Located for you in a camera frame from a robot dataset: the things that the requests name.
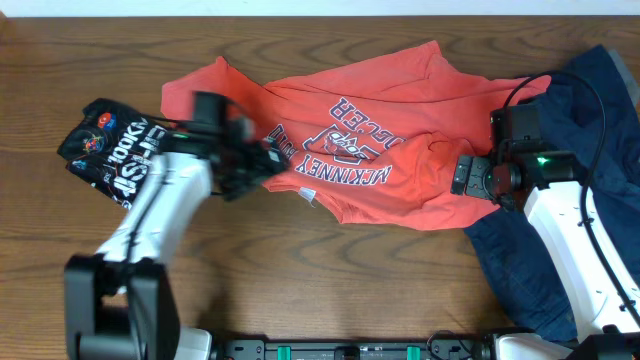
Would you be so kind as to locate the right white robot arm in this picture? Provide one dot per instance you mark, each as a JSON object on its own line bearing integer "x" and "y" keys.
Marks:
{"x": 551, "y": 190}

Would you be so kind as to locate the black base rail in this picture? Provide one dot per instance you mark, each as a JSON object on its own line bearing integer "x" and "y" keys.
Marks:
{"x": 445, "y": 347}

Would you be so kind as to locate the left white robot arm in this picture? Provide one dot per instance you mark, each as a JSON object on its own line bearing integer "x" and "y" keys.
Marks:
{"x": 118, "y": 301}

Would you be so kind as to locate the dark blue garment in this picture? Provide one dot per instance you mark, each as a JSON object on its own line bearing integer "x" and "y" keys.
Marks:
{"x": 595, "y": 94}

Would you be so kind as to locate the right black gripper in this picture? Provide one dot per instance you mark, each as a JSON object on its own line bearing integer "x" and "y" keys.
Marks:
{"x": 475, "y": 185}

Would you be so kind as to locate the orange printed t-shirt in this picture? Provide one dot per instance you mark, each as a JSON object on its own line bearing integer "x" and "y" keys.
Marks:
{"x": 375, "y": 142}

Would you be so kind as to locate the black folded printed shirt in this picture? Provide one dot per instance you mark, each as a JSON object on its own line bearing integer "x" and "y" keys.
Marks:
{"x": 111, "y": 149}

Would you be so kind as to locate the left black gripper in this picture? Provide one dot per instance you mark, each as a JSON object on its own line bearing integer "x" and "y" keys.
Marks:
{"x": 265, "y": 169}

